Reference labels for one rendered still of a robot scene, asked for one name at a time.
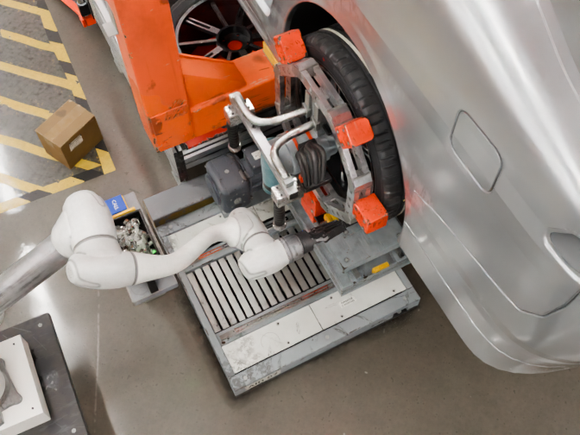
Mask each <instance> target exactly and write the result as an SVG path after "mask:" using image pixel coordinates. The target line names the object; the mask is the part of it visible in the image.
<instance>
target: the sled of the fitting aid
mask: <svg viewBox="0 0 580 435"><path fill-rule="evenodd" d="M287 206H288V208H289V210H290V211H291V213H292V214H293V216H294V218H295V220H296V221H297V223H298V225H299V227H300V228H301V229H302V230H306V231H307V232H310V231H311V230H310V229H311V228H313V227H314V225H313V223H312V221H311V220H310V218H309V217H308V216H307V214H306V212H305V210H304V208H303V207H302V205H301V203H300V202H299V200H298V199H297V200H295V201H293V202H292V203H289V204H287ZM313 247H314V249H313V250H314V251H315V253H316V255H317V257H318V258H319V260H320V261H321V263H322V265H323V266H324V268H325V270H326V272H327V274H328V275H329V276H330V278H331V280H332V282H333V283H334V285H335V287H336V288H337V290H338V292H339V293H340V295H341V296H344V295H345V294H347V293H350V292H352V291H354V290H357V289H358V288H360V287H363V286H365V285H367V284H369V283H370V282H372V281H375V280H377V279H379V278H381V277H382V276H385V275H387V274H390V273H392V272H394V271H395V270H397V269H399V268H402V267H404V266H406V265H407V264H409V263H411V262H410V261H409V260H408V258H407V256H406V255H405V253H404V252H403V250H402V249H401V247H399V248H397V249H394V250H391V251H389V252H387V253H386V254H384V255H381V256H379V257H377V258H375V259H373V260H371V261H369V262H366V263H364V264H363V265H361V266H359V267H357V268H353V269H351V270H350V271H348V272H346V273H344V274H343V273H342V271H341V269H340V268H339V266H338V265H337V263H336V261H335V260H334V258H333V256H332V255H331V252H330V251H329V250H328V248H327V247H326V245H325V243H324V241H322V242H321V243H316V244H314V245H313Z"/></svg>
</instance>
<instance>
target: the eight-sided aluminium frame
mask: <svg viewBox="0 0 580 435"><path fill-rule="evenodd" d="M312 76H313V77H314V78H315V79H316V81H317V82H318V84H319V85H320V87H323V89H324V90H325V92H326V93H327V95H328V96H329V98H330V101H331V103H332V104H333V106H334V108H331V106H330V104H329V103H328V101H327V100H326V98H325V96H324V95H323V93H322V92H321V90H320V89H319V88H318V87H317V85H316V84H315V82H314V81H313V79H312ZM284 77H286V96H285V81H284ZM295 77H298V78H299V79H300V80H301V82H302V83H303V85H304V86H305V88H306V89H307V90H308V91H309V92H310V94H311V96H312V98H313V100H314V101H315V102H316V103H317V105H318V107H319V108H320V109H321V111H322V112H323V114H324V115H325V118H326V120H327V122H328V124H329V125H330V127H331V131H332V134H333V136H334V139H335V142H336V144H337V149H338V152H339V154H340V157H341V160H342V163H343V165H344V170H345V172H346V175H347V180H348V190H347V197H346V199H344V198H342V197H340V196H339V195H338V194H337V193H336V191H335V190H334V188H333V187H332V185H331V183H328V184H326V185H324V186H323V188H324V189H325V191H326V193H327V194H328V195H326V196H325V195H324V194H323V192H322V190H321V189H320V187H319V188H317V189H315V190H312V191H313V193H314V194H315V196H316V198H317V199H318V201H319V203H320V206H321V207H322V208H323V209H324V210H325V212H326V213H327V214H328V213H330V214H331V215H332V216H334V217H336V218H339V219H341V220H343V221H344V222H345V223H347V224H353V223H355V222H357V220H356V218H355V217H354V215H353V213H352V212H353V205H354V202H355V201H357V200H358V199H362V198H364V197H366V196H368V195H370V191H371V187H372V185H373V183H372V177H371V172H370V171H369V167H368V164H367V162H366V159H365V156H364V153H363V149H362V146H361V145H359V146H357V147H355V148H352V152H353V155H354V157H355V160H356V165H357V168H358V169H357V170H355V168H354V165H353V162H352V159H351V156H350V151H349V149H348V148H347V149H343V148H342V146H341V143H340V141H339V139H338V136H337V132H336V130H335V128H336V127H337V126H339V125H341V124H343V123H347V122H348V121H351V120H353V119H354V118H353V116H352V115H351V112H350V109H349V107H348V105H347V104H346V103H345V102H344V101H343V100H342V99H341V97H340V96H339V94H338V93H337V91H336V90H335V88H334V87H333V85H332V84H331V82H330V80H328V78H327V77H326V76H325V74H324V72H323V71H322V70H321V68H320V67H319V63H318V62H317V61H316V60H315V59H314V58H312V57H310V58H304V59H301V60H297V61H295V62H293V63H291V64H281V63H280V62H279V63H277V64H274V89H275V101H274V104H275V108H276V112H277V115H278V116H279V115H281V114H284V113H287V112H289V111H292V110H297V108H296V103H295ZM292 121H293V126H294V128H295V127H297V126H300V125H302V124H301V121H300V119H299V117H298V118H295V119H293V120H292ZM281 125H282V127H283V129H284V132H285V131H288V130H290V129H291V126H290V123H289V121H287V122H284V123H282V124H281Z"/></svg>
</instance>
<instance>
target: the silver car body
mask: <svg viewBox="0 0 580 435"><path fill-rule="evenodd" d="M237 1H238V2H239V4H240V5H241V7H242V8H243V10H244V12H245V13H246V15H247V16H248V18H249V19H250V21H251V22H252V23H253V25H254V26H255V28H256V30H257V31H258V33H259V34H260V36H261V37H262V39H263V40H264V41H265V43H266V44H267V46H268V48H269V49H270V51H271V52H272V54H273V56H274V57H275V58H276V60H277V61H278V63H279V62H280V60H279V56H278V54H277V51H276V48H275V45H274V41H273V37H274V36H277V35H280V34H281V29H282V23H283V20H284V17H285V14H286V12H287V10H288V8H289V7H290V5H291V4H292V3H293V2H295V1H297V0H237ZM312 1H314V2H316V3H318V4H320V5H322V6H323V7H324V8H326V9H327V10H328V11H329V12H330V13H331V14H332V15H333V16H334V17H335V18H336V19H337V20H338V21H339V22H340V24H341V25H342V26H343V27H344V29H345V30H346V32H347V33H348V34H349V36H350V38H351V39H352V40H353V42H354V43H355V44H356V46H357V48H358V50H359V51H360V53H361V55H362V57H363V58H364V60H365V62H366V64H367V66H368V68H369V70H370V72H371V74H372V76H373V78H374V80H375V82H376V85H377V87H378V89H379V92H380V94H381V97H382V100H383V102H384V104H385V106H386V109H387V112H388V116H389V119H390V122H391V124H392V127H393V130H394V135H395V139H396V142H397V146H398V149H399V153H400V160H401V165H402V170H403V176H404V182H405V192H406V217H405V223H404V229H403V231H402V234H401V237H400V240H399V241H398V244H399V245H400V247H401V249H402V250H403V252H404V253H405V255H406V256H407V258H408V260H409V261H410V262H411V263H412V265H413V267H414V268H415V270H416V271H417V273H418V274H419V276H420V278H421V279H422V281H423V282H424V283H425V284H426V286H427V288H428V289H429V291H430V292H431V294H432V296H433V297H434V299H435V300H436V301H437V302H438V305H439V306H440V308H441V309H442V311H443V312H444V314H445V316H446V317H447V318H448V319H449V321H450V322H451V324H452V326H453V327H454V329H455V330H456V332H457V334H458V335H459V337H460V338H462V340H463V342H464V343H465V345H466V346H467V347H468V348H469V349H470V351H471V352H472V353H473V354H474V355H475V356H477V357H478V358H479V359H480V360H482V361H483V362H484V363H486V364H488V365H489V366H491V367H494V368H496V369H499V370H503V371H507V372H511V373H516V374H540V373H550V372H555V371H559V370H565V369H571V368H575V367H578V366H580V0H312Z"/></svg>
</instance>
